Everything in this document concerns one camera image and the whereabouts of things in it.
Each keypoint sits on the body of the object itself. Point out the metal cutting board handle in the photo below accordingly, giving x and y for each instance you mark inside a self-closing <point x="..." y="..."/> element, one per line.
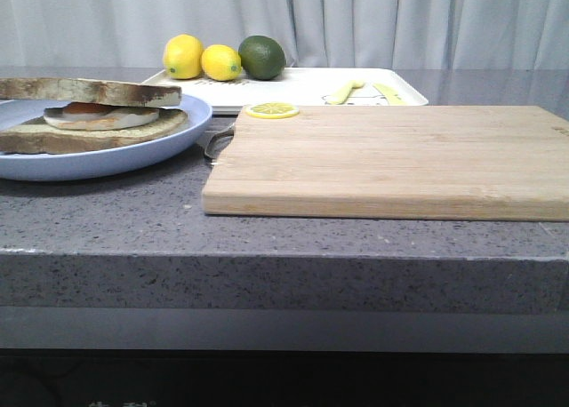
<point x="218" y="142"/>

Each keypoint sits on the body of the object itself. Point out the white serving tray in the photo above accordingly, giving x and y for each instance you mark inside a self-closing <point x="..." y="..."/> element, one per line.
<point x="299" y="86"/>

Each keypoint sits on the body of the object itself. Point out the bread slice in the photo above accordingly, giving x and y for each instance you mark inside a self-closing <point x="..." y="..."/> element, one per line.
<point x="105" y="92"/>
<point x="36" y="136"/>

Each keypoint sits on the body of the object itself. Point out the light blue plate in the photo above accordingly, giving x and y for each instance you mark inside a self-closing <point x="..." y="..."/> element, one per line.
<point x="95" y="164"/>

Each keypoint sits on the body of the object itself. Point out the left yellow lemon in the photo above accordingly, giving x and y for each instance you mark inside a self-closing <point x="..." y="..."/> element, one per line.
<point x="182" y="57"/>

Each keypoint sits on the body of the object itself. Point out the fried egg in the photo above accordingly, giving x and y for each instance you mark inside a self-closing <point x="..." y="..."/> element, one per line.
<point x="79" y="116"/>

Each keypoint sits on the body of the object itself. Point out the yellow lemon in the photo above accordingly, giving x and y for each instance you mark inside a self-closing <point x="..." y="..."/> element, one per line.
<point x="182" y="57"/>
<point x="221" y="62"/>

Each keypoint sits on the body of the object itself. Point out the wooden cutting board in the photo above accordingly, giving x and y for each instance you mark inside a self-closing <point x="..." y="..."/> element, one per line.
<point x="403" y="162"/>

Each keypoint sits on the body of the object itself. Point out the white curtain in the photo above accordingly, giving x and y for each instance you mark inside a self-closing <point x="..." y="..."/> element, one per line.
<point x="401" y="34"/>

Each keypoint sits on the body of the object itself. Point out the yellow plastic knife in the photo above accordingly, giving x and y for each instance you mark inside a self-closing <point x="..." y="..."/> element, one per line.
<point x="390" y="95"/>

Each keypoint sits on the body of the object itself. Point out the green lime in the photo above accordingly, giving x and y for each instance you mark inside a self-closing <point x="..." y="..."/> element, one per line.
<point x="262" y="57"/>

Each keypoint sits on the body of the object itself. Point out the lemon slice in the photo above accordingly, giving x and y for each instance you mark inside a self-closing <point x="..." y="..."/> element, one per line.
<point x="272" y="110"/>

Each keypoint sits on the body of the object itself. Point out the right yellow lemon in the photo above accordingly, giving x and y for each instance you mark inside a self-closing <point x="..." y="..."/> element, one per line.
<point x="221" y="62"/>

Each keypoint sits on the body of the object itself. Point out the yellow plastic spoon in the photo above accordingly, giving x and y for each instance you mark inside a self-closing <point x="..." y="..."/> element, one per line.
<point x="341" y="95"/>

